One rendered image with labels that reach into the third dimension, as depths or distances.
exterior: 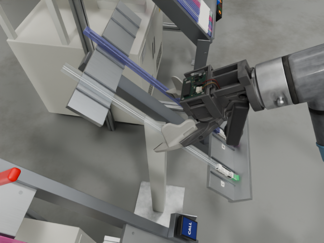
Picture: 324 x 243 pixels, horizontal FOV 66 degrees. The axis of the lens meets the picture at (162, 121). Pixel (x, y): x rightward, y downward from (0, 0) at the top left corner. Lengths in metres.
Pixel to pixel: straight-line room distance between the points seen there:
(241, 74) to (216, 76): 0.04
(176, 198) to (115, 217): 0.95
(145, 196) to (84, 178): 0.37
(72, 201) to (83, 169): 1.11
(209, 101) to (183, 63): 1.68
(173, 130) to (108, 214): 0.19
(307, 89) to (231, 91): 0.10
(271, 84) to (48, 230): 0.68
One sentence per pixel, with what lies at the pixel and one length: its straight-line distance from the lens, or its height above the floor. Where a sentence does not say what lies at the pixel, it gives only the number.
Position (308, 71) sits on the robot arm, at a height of 1.13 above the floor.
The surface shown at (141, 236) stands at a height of 0.82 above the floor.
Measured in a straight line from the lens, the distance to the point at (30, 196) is 0.45.
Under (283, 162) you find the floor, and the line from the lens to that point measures 1.68.
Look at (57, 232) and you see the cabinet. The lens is 0.80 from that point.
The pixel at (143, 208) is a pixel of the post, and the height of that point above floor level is 0.01.
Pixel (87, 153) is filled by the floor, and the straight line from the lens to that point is 1.61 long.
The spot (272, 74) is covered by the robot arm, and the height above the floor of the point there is 1.11.
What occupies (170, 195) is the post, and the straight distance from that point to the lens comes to 1.43.
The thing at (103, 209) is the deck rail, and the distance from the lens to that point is 0.48.
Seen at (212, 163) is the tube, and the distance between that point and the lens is 0.63.
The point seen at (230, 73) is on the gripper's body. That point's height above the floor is 1.09.
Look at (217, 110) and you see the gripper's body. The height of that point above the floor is 1.04.
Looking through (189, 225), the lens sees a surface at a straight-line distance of 0.58.
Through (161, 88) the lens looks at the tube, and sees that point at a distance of 0.59.
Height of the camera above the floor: 1.36
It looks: 54 degrees down
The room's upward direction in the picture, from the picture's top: straight up
